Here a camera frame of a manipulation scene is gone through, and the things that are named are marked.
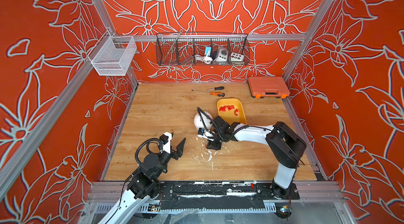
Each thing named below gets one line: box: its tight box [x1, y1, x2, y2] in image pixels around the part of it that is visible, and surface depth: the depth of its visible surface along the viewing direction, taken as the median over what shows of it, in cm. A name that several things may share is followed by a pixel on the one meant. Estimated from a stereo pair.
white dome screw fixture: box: [193, 110, 214, 131], surface depth 81 cm
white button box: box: [230, 52, 245, 62], surface depth 96 cm
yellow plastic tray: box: [217, 97, 248, 126], surface depth 103 cm
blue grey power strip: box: [205, 46, 212, 57], surface depth 85 cm
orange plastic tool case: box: [247, 76, 291, 99], surface depth 114 cm
